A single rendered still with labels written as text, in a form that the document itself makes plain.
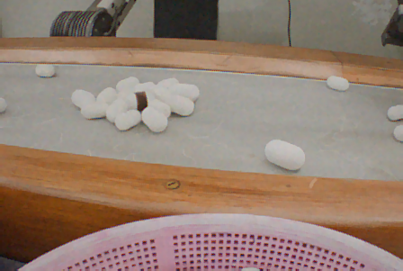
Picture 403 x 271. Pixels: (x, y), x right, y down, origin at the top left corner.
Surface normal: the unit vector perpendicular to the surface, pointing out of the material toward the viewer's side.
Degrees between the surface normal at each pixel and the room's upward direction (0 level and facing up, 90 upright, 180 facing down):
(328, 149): 0
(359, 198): 0
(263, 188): 0
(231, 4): 90
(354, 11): 90
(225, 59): 45
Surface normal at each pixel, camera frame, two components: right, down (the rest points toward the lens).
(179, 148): 0.03, -0.90
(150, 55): -0.07, -0.33
